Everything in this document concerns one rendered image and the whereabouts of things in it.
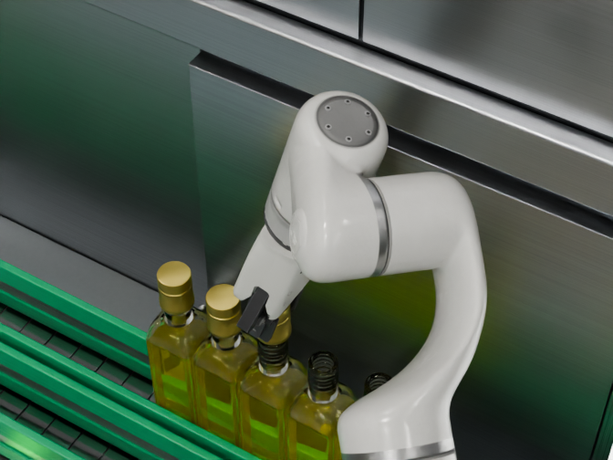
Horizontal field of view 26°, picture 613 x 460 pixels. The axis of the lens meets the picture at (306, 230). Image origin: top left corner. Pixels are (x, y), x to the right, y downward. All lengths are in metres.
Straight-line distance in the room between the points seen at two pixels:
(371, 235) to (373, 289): 0.39
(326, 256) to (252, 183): 0.39
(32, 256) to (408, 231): 0.83
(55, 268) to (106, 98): 0.32
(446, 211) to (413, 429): 0.16
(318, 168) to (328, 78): 0.22
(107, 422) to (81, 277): 0.26
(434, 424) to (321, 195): 0.19
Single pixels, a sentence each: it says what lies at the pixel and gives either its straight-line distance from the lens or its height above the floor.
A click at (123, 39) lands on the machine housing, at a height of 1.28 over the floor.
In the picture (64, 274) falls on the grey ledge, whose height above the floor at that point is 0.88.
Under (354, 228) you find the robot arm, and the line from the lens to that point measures 0.96.
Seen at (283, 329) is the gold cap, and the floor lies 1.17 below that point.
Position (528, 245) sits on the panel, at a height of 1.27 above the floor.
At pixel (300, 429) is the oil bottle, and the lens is 1.32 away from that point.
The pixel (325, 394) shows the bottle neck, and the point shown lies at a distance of 1.28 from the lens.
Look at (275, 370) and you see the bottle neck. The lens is 1.30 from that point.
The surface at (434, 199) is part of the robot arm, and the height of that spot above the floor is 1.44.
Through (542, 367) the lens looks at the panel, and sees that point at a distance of 1.32.
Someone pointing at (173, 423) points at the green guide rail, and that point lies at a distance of 1.45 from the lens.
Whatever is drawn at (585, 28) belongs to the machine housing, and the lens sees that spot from 1.06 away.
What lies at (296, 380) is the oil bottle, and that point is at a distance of 1.32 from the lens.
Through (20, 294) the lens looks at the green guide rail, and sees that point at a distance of 1.63.
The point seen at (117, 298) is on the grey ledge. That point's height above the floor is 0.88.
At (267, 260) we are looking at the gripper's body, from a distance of 1.11.
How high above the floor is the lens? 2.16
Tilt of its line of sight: 48 degrees down
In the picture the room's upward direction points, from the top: straight up
